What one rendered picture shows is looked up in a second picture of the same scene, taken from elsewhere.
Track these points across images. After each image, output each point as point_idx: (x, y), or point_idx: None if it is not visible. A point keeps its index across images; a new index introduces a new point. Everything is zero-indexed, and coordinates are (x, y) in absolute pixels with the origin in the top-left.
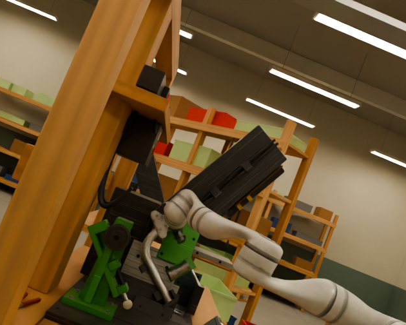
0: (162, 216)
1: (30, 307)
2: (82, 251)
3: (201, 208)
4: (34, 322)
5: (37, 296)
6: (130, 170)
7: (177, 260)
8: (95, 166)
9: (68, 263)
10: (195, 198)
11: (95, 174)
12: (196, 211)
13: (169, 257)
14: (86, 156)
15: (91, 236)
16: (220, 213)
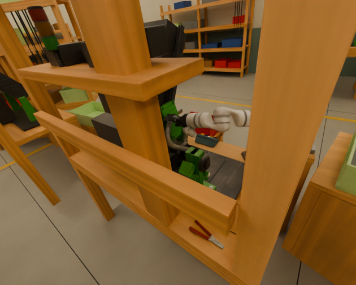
0: (190, 127)
1: (207, 229)
2: (84, 162)
3: (246, 115)
4: (231, 233)
5: (185, 219)
6: (48, 99)
7: (179, 132)
8: (164, 147)
9: (112, 179)
10: (234, 111)
11: (166, 150)
12: (246, 118)
13: (177, 134)
14: (156, 147)
15: (191, 177)
16: (175, 93)
